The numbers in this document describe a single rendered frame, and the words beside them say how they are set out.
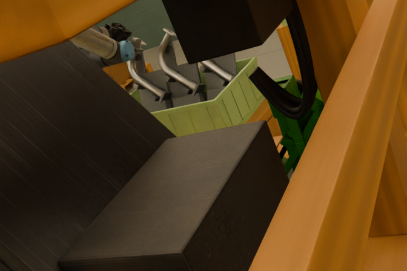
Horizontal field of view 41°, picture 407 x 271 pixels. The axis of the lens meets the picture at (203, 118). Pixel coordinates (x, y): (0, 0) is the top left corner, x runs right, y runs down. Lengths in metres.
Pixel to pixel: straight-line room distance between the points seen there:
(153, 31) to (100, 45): 7.18
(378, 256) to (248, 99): 1.20
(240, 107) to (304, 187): 1.56
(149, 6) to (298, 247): 8.59
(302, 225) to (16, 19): 0.30
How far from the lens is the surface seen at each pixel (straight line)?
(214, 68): 2.16
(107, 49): 1.94
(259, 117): 2.10
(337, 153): 0.56
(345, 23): 0.91
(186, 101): 2.22
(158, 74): 2.37
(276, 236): 0.46
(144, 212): 0.68
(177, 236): 0.60
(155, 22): 9.01
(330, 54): 0.93
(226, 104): 1.98
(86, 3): 0.26
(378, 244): 1.09
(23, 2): 0.26
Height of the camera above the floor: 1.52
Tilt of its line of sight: 18 degrees down
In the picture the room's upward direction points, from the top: 23 degrees counter-clockwise
